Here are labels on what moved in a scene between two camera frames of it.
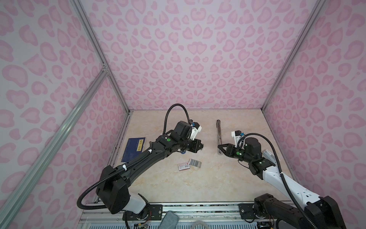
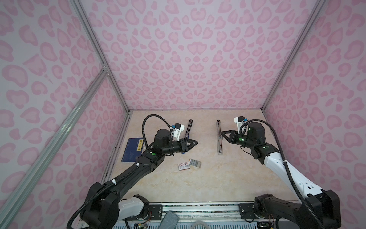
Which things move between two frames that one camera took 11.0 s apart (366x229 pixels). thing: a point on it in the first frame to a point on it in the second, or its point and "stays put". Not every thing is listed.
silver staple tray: [195, 162] stays put
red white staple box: [184, 166] stays put
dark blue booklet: [134, 147] stays put
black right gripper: [231, 150] to [231, 139]
